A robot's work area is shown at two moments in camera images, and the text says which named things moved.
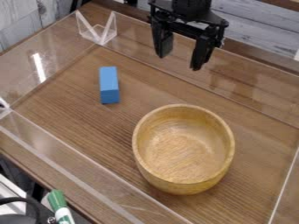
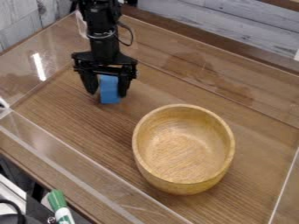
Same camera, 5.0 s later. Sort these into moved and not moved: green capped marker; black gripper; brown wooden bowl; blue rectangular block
Moved: black gripper
Not moved: green capped marker; brown wooden bowl; blue rectangular block
